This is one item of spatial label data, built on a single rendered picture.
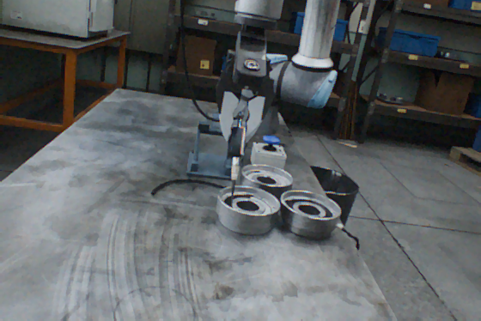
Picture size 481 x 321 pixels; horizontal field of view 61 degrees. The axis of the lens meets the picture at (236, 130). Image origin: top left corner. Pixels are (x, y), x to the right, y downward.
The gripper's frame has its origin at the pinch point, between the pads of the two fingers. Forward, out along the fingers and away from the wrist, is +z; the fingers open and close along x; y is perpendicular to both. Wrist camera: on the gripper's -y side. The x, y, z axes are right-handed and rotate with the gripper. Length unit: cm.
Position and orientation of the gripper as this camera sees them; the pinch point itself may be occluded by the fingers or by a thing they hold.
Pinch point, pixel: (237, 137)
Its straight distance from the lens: 70.5
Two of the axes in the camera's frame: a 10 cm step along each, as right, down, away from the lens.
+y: -0.6, -3.0, 9.5
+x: -9.8, -1.4, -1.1
